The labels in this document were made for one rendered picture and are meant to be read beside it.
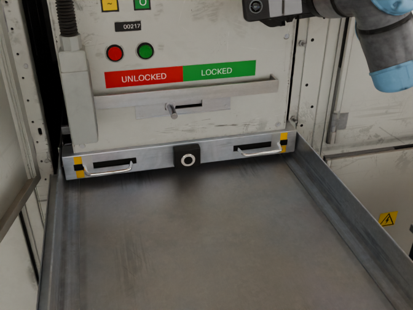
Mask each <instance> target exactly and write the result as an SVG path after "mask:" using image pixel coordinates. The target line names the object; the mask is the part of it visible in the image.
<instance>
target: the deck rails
mask: <svg viewBox="0 0 413 310"><path fill-rule="evenodd" d="M279 155H280V156H281V157H282V159H283V160H284V161H285V162H286V164H287V165H288V167H289V168H290V169H291V171H292V172H293V174H295V176H296V177H297V179H298V180H299V181H300V183H301V184H302V186H303V187H304V188H305V190H306V191H307V192H308V193H309V195H310V196H311V198H312V199H313V200H314V201H315V203H316V204H317V206H318V207H319V208H320V210H321V211H322V212H323V214H324V215H325V217H326V218H327V219H328V220H329V222H330V223H331V224H332V226H333V227H334V229H335V230H336V231H337V232H338V234H339V235H340V237H341V238H342V239H343V241H344V242H345V243H346V244H347V246H348V247H349V249H350V250H351V251H352V253H353V254H354V255H355V256H356V258H357V259H358V261H359V262H360V263H361V265H362V266H363V268H364V269H365V270H366V272H367V273H368V274H369V275H370V277H371V278H372V280H373V281H374V282H375V283H376V285H377V286H378V288H379V289H380V291H381V292H382V293H383V294H384V296H385V297H386V299H387V300H388V301H389V302H390V304H391V305H392V306H393V308H394V309H395V310H413V261H412V260H411V259H410V257H409V256H408V255H407V254H406V253H405V251H404V250H403V249H402V248H401V247H400V246H399V245H398V244H397V243H396V242H395V240H394V239H393V238H392V237H391V236H390V235H389V233H387V232H386V230H385V229H384V228H383V227H382V226H381V225H380V223H379V222H378V221H377V220H376V219H375V218H374V217H373V216H372V215H371V213H370V212H369V211H368V210H367V209H366V207H365V206H364V205H363V204H362V203H361V202H360V201H359V200H358V199H357V198H356V196H355V195H354V194H353V193H352V192H351V191H350V190H349V189H348V188H347V186H346V185H345V184H344V183H343V182H342V180H341V179H340V178H339V177H338V176H337V175H336V174H335V173H334V172H333V171H332V169H331V168H330V167H329V166H328V165H327V163H325V161H324V160H322V158H321V157H320V156H319V155H318V154H317V152H316V151H315V150H314V149H313V148H312V147H311V146H310V145H309V144H308V143H307V141H306V140H305V139H304V138H303V137H302V135H301V134H300V133H299V132H298V131H297V132H296V142H295V148H294V152H288V153H279ZM61 160H62V153H61V148H59V157H58V172H57V188H56V197H55V213H54V221H53V237H52V253H51V262H50V278H49V294H48V302H47V310H80V178H79V179H73V180H66V177H65V171H64V167H62V166H61Z"/></svg>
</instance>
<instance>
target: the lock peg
mask: <svg viewBox="0 0 413 310"><path fill-rule="evenodd" d="M165 108H166V110H167V111H169V113H170V116H171V118H172V119H176V118H177V117H178V115H177V113H176V110H175V104H174V103H166V105H165Z"/></svg>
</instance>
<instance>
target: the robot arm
mask: <svg viewBox="0 0 413 310"><path fill-rule="evenodd" d="M242 7H243V17H244V19H245V20H246V21H248V22H255V21H260V22H262V23H263V24H265V25H266V26H268V27H277V26H285V21H286V22H287V23H288V22H292V21H293V19H294V18H295V19H302V18H309V17H321V18H322V17H324V18H346V17H355V33H356V36H357V38H358V40H359V41H360V44H361V48H362V50H363V53H364V56H365V58H366V61H367V64H368V68H369V72H370V73H369V75H370V76H371V78H372V81H373V84H374V87H375V88H376V89H377V90H378V91H381V92H385V93H393V92H400V91H402V90H406V89H409V88H411V87H413V0H242Z"/></svg>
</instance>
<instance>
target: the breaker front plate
mask: <svg viewBox="0 0 413 310"><path fill-rule="evenodd" d="M55 2H56V0H49V6H50V13H51V17H52V23H53V30H54V34H55V41H56V45H57V52H58V53H59V48H60V46H61V45H60V38H59V35H60V29H59V22H58V21H59V20H58V17H57V15H58V14H57V10H56V9H57V7H55V6H56V4H55ZM73 2H74V3H73V4H74V11H75V13H74V14H76V15H75V17H76V19H75V20H76V23H77V29H78V33H80V34H81V41H82V45H84V46H85V51H86V55H87V59H88V61H89V66H90V75H91V80H92V88H93V96H100V95H114V94H121V93H134V92H147V91H155V90H168V89H182V88H189V87H202V86H209V85H223V84H236V83H244V82H257V81H269V80H270V74H273V75H274V76H275V77H276V78H277V79H278V80H279V82H278V92H275V93H262V94H256V95H243V96H236V97H224V98H211V99H204V100H202V105H201V106H193V107H185V108H175V110H176V113H177V115H178V117H177V118H176V119H172V118H171V116H170V113H169V111H167V110H166V109H165V103H160V104H153V105H141V106H128V107H121V108H109V109H96V119H97V124H98V142H96V143H88V144H82V145H74V150H75V153H82V152H87V151H98V150H104V149H114V148H125V147H131V146H141V145H151V144H158V143H168V142H174V141H184V140H195V139H201V138H211V137H221V136H228V135H238V134H244V133H255V132H265V131H271V130H281V129H284V128H285V117H286V106H287V99H288V87H289V76H290V69H291V58H292V51H293V40H294V29H295V22H296V19H295V18H294V19H293V21H292V22H288V23H287V22H286V21H285V26H277V27H268V26H266V25H265V24H263V23H262V22H260V21H255V22H248V21H246V20H245V19H244V17H243V7H242V0H151V9H150V10H134V5H133V0H118V3H119V12H102V11H101V1H100V0H73ZM135 21H141V30H139V31H120V32H115V26H114V23H115V22H135ZM143 42H148V43H150V44H151V45H152V46H153V48H154V54H153V56H152V57H151V58H149V59H142V58H140V57H139V56H138V54H137V47H138V46H139V45H140V44H141V43H143ZM113 44H117V45H119V46H121V48H122V49H123V51H124V56H123V57H122V59H121V60H119V61H118V62H113V61H110V60H109V59H108V58H107V56H106V49H107V48H108V47H109V46H110V45H113ZM58 59H59V54H58ZM248 60H256V72H255V76H242V77H229V78H221V79H207V80H199V81H186V82H172V83H164V84H151V85H137V86H130V87H116V88H108V89H107V88H106V83H105V77H104V72H110V71H125V70H140V69H148V68H163V67H172V66H187V65H202V64H210V63H225V62H240V61H248ZM59 62H60V59H59Z"/></svg>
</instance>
